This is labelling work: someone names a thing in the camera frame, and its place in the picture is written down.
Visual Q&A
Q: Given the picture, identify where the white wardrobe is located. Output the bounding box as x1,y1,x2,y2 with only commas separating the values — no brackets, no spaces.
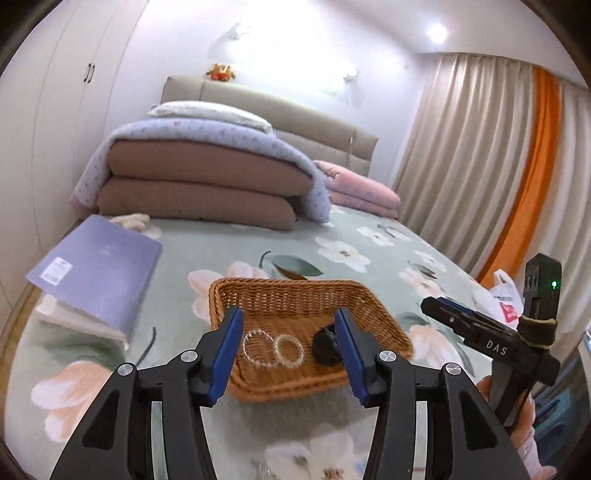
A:
0,0,149,319

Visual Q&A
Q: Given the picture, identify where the folded pink blanket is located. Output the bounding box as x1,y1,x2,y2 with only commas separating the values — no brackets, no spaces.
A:
313,159,402,219

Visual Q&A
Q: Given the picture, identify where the beige padded headboard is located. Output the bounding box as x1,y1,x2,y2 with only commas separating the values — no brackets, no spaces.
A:
159,75,379,178

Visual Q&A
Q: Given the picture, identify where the folded brown and blue quilt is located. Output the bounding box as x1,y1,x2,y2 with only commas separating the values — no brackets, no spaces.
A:
69,117,332,232

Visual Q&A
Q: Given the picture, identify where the beige curtain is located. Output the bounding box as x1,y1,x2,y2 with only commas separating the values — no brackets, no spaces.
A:
392,52,591,333

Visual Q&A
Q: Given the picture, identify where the purple book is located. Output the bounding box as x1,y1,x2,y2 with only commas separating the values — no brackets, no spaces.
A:
25,215,163,344

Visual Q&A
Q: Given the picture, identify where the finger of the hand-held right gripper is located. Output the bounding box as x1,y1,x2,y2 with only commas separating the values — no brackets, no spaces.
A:
436,296,522,330
421,298,483,346

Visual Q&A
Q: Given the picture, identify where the orange plush toy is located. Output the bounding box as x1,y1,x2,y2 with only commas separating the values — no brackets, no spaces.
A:
205,62,237,83

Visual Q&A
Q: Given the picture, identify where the clear bead bracelet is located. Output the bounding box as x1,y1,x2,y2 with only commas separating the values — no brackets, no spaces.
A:
272,335,306,371
241,330,279,371

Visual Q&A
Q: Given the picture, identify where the white pillow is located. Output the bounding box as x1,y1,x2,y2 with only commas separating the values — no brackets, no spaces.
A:
147,102,274,136

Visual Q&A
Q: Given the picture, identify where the black hair tie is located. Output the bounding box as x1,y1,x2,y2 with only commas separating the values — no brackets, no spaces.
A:
313,325,346,366

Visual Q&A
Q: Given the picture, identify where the orange curtain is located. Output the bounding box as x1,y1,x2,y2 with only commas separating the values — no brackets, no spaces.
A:
475,67,563,289

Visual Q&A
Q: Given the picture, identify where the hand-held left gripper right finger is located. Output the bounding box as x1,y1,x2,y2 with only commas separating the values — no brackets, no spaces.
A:
333,307,532,480

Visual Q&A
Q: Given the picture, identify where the person's right forearm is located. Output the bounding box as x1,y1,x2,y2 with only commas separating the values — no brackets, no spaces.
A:
513,427,544,472

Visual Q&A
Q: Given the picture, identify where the blue plastic object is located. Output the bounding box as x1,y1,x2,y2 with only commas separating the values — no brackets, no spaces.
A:
531,385,579,418

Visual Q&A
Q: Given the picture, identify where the white plastic bag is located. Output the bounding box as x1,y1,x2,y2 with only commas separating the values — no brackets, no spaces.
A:
487,269,526,325

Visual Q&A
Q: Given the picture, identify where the floral bed sheet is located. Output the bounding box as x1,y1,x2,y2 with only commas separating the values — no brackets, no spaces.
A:
0,203,525,480

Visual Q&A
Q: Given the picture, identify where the brown wicker basket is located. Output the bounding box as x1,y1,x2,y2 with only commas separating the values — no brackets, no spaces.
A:
209,277,413,403

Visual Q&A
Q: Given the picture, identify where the beige plush toy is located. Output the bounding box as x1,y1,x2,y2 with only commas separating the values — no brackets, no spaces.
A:
111,213,151,232

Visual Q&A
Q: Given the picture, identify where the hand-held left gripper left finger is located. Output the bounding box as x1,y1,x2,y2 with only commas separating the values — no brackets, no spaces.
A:
48,306,245,480

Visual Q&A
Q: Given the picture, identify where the person's right hand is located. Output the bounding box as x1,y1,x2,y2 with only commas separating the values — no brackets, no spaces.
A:
475,375,537,439

